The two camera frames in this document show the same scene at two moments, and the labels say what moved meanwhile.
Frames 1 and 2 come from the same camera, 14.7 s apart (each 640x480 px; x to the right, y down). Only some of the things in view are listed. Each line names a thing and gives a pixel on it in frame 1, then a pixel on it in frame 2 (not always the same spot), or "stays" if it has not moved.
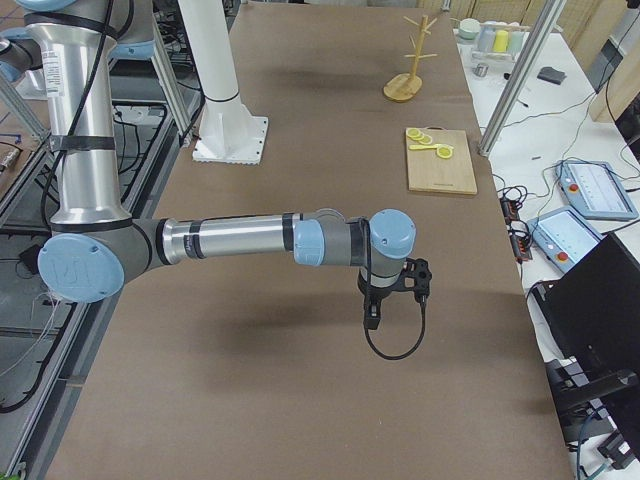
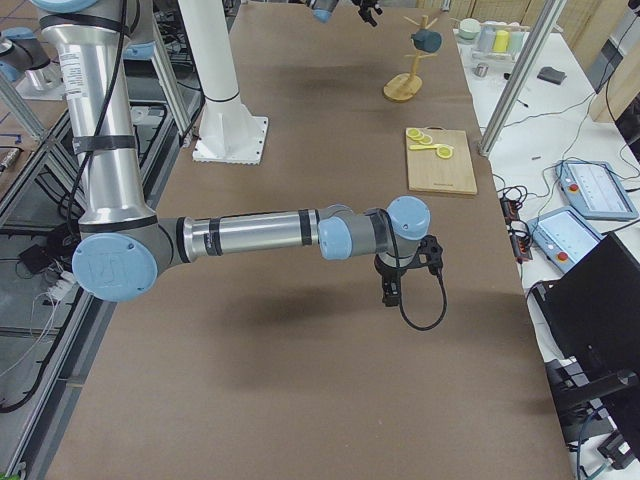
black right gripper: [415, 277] → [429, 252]
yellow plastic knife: [423, 147] stays
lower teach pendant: [564, 237] stays
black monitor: [591, 312] stays
